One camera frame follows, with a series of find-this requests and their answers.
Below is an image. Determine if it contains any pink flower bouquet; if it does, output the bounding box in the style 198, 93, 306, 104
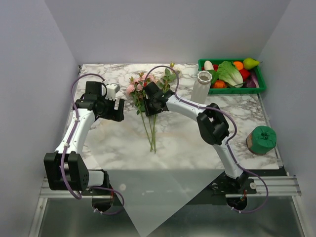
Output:
126, 62, 181, 153

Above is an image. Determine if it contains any white wrapping paper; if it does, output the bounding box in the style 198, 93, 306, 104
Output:
86, 116, 227, 237

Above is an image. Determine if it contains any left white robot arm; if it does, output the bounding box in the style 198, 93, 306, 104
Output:
43, 81, 124, 199

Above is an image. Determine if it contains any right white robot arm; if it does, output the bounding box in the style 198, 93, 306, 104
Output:
144, 82, 252, 194

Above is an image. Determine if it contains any white ribbed vase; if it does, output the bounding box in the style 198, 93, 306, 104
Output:
190, 71, 212, 104

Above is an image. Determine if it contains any white toy radish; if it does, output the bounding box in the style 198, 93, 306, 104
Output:
204, 60, 214, 71

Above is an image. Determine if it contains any green toy bell pepper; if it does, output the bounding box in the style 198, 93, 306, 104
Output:
208, 70, 218, 85

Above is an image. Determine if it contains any orange toy pumpkin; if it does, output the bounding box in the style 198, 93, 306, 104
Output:
212, 79, 227, 89

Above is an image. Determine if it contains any green toy cabbage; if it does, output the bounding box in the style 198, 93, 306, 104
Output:
217, 61, 243, 88

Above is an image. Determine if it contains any orange toy fruit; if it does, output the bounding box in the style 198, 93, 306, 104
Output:
233, 61, 244, 71

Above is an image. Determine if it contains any red toy pepper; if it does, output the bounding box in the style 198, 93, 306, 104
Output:
239, 69, 250, 81

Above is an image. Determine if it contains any purple toy eggplant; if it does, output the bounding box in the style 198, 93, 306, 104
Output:
245, 74, 260, 88

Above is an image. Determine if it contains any green toy pear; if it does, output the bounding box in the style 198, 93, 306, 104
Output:
243, 58, 261, 70

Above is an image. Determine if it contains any green plastic tray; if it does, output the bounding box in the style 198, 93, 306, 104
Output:
198, 58, 266, 95

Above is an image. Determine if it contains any green tape roll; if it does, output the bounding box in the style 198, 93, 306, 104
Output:
246, 126, 277, 155

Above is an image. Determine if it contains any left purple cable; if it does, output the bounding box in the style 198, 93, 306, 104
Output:
60, 73, 125, 215

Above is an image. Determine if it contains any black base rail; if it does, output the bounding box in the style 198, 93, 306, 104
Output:
81, 169, 288, 207

